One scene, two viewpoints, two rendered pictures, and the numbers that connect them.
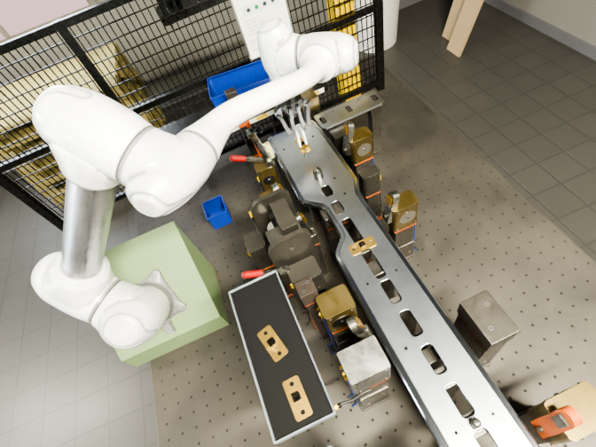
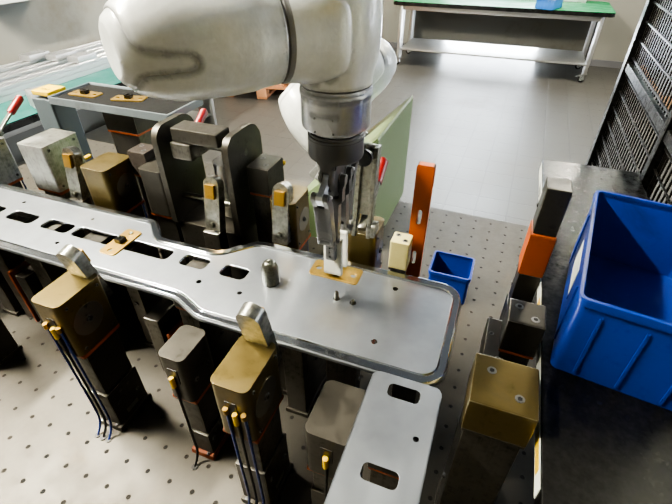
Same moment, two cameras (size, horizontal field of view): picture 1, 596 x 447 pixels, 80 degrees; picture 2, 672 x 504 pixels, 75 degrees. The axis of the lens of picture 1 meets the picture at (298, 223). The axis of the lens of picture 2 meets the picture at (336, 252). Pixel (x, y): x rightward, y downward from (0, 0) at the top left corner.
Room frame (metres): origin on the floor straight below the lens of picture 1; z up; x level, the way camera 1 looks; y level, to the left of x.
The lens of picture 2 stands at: (1.27, -0.62, 1.52)
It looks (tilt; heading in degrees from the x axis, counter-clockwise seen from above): 37 degrees down; 116
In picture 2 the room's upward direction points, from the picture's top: straight up
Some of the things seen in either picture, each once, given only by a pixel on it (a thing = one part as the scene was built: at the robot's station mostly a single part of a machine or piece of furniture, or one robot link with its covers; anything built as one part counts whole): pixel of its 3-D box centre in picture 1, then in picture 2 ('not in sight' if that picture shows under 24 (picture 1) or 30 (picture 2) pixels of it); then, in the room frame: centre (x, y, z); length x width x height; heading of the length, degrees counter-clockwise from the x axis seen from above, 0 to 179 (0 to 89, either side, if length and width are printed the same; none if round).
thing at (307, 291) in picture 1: (317, 313); (163, 220); (0.45, 0.04, 0.90); 0.05 x 0.05 x 0.40; 5
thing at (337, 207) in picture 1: (342, 231); (210, 319); (0.74, -0.15, 0.84); 0.12 x 0.05 x 0.29; 95
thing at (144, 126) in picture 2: not in sight; (149, 182); (0.30, 0.15, 0.92); 0.10 x 0.08 x 0.45; 5
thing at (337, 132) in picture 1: (348, 153); (334, 470); (1.12, -0.32, 0.84); 0.12 x 0.07 x 0.28; 95
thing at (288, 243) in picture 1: (294, 257); (223, 222); (0.64, 0.05, 0.94); 0.18 x 0.13 x 0.49; 5
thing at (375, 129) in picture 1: (374, 126); not in sight; (1.21, -0.48, 0.84); 0.05 x 0.05 x 0.29; 5
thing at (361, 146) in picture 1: (364, 165); (253, 440); (0.99, -0.34, 0.87); 0.12 x 0.07 x 0.35; 95
